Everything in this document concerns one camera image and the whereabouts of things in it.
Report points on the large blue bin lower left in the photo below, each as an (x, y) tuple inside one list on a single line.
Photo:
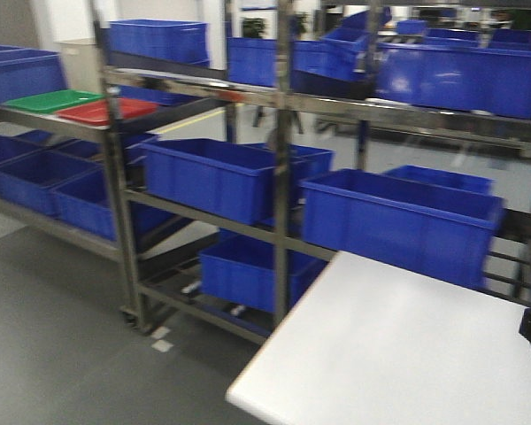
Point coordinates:
[(432, 230)]

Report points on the large blue bin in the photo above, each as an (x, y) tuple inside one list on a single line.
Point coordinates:
[(432, 230), (456, 78)]

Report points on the blue bin behind lower left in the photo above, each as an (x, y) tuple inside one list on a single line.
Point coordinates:
[(438, 177)]

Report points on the large blue bin upper left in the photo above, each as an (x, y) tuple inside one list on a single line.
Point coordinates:
[(456, 78)]

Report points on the stainless steel shelving rack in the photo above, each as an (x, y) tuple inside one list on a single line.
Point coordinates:
[(149, 286)]

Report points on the red plastic tray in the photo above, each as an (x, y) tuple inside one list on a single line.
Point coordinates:
[(96, 113)]

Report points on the green plastic tray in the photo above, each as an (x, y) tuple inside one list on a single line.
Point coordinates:
[(50, 102)]

